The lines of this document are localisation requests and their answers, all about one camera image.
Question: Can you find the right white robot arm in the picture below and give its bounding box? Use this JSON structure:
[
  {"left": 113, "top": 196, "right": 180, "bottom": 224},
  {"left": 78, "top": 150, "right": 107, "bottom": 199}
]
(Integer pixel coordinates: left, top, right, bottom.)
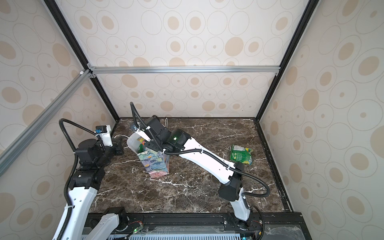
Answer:
[{"left": 140, "top": 116, "right": 251, "bottom": 222}]

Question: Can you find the aluminium left side rail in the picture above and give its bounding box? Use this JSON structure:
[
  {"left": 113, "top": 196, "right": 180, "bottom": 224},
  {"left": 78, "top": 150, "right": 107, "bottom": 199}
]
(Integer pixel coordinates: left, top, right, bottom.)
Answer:
[{"left": 1, "top": 70, "right": 91, "bottom": 175}]

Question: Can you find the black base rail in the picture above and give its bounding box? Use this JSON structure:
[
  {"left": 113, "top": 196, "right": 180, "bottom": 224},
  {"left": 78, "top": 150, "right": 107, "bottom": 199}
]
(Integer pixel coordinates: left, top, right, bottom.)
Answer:
[{"left": 107, "top": 213, "right": 311, "bottom": 240}]

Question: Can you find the yellow green Fox's candy packet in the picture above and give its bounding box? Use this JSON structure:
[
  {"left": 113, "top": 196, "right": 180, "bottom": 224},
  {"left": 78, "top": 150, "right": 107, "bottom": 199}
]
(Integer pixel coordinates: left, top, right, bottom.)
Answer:
[{"left": 138, "top": 144, "right": 146, "bottom": 154}]

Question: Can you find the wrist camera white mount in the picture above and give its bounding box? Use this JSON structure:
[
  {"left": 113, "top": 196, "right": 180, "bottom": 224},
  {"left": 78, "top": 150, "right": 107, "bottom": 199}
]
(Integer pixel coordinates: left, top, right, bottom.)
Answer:
[
  {"left": 131, "top": 124, "right": 151, "bottom": 142},
  {"left": 95, "top": 125, "right": 113, "bottom": 147}
]

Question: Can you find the black vertical frame post left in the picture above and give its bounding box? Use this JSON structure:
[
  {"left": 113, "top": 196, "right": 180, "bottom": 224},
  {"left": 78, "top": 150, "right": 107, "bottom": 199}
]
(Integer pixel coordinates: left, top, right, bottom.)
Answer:
[{"left": 44, "top": 0, "right": 120, "bottom": 122}]

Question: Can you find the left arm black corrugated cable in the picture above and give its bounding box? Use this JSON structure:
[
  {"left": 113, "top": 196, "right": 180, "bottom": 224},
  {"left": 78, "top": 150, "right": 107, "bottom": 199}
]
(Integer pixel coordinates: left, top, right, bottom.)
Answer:
[{"left": 55, "top": 118, "right": 97, "bottom": 240}]

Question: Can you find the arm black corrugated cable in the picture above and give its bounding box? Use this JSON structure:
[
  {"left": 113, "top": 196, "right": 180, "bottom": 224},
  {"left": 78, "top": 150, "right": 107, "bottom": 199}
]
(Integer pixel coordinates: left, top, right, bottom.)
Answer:
[
  {"left": 129, "top": 101, "right": 271, "bottom": 198},
  {"left": 55, "top": 118, "right": 97, "bottom": 240}
]

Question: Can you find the green snack packet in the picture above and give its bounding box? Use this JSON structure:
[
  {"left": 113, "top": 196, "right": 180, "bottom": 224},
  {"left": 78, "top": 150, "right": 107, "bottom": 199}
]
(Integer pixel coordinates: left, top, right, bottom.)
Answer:
[{"left": 230, "top": 145, "right": 253, "bottom": 165}]

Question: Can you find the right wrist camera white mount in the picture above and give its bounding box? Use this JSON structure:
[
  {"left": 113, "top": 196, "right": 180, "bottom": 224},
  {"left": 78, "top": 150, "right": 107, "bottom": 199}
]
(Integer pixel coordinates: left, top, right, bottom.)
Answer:
[{"left": 131, "top": 124, "right": 151, "bottom": 142}]

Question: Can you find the black vertical frame post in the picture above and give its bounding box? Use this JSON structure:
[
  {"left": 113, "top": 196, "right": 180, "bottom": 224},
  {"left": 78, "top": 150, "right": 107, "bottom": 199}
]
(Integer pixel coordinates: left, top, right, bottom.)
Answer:
[
  {"left": 255, "top": 0, "right": 320, "bottom": 123},
  {"left": 44, "top": 0, "right": 120, "bottom": 122}
]

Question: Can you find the colourful painted paper bag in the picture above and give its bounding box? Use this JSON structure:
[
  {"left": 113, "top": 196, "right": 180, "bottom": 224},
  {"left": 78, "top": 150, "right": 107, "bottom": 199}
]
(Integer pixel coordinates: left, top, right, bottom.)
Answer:
[{"left": 114, "top": 119, "right": 170, "bottom": 179}]

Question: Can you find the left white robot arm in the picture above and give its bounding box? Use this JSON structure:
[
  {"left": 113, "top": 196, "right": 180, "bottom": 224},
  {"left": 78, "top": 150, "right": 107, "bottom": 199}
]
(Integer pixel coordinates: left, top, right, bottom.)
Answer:
[{"left": 53, "top": 138, "right": 124, "bottom": 240}]

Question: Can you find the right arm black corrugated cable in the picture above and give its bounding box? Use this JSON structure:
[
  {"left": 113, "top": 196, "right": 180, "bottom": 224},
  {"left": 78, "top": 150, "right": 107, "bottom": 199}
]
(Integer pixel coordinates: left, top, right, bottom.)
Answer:
[{"left": 129, "top": 101, "right": 271, "bottom": 198}]

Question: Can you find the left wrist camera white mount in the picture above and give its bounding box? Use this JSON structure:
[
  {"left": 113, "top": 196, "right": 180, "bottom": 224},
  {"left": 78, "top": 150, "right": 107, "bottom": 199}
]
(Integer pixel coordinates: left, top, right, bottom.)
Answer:
[{"left": 95, "top": 125, "right": 113, "bottom": 147}]

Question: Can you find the black vertical frame post right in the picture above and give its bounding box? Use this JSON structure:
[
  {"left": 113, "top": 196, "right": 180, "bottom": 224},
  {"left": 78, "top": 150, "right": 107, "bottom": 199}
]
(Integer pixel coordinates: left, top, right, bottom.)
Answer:
[{"left": 255, "top": 0, "right": 320, "bottom": 123}]

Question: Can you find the aluminium horizontal back rail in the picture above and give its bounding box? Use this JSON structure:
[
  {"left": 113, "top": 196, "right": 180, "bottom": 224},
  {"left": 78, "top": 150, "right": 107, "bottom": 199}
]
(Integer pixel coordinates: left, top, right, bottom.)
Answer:
[{"left": 90, "top": 66, "right": 280, "bottom": 74}]

